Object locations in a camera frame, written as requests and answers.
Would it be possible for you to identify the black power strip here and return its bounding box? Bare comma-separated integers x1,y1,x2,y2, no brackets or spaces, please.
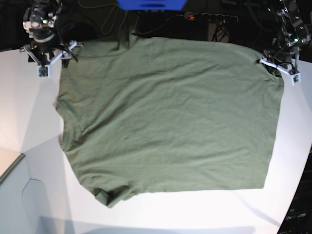
176,12,239,23

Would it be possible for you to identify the blue plastic box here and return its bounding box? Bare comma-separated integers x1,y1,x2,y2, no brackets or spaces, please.
117,0,187,11

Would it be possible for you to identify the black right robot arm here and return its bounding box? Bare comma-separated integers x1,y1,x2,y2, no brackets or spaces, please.
20,0,98,77

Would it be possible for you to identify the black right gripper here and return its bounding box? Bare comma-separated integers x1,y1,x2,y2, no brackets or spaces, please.
26,36,71,68

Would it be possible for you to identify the green t-shirt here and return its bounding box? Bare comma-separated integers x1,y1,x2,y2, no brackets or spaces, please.
56,38,284,208

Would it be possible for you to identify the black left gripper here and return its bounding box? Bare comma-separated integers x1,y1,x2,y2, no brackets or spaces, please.
264,47,300,68

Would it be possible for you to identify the black cable bundle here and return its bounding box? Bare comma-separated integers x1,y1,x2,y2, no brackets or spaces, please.
211,21,231,46

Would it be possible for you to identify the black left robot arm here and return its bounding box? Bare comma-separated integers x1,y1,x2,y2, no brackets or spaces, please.
264,0,312,73

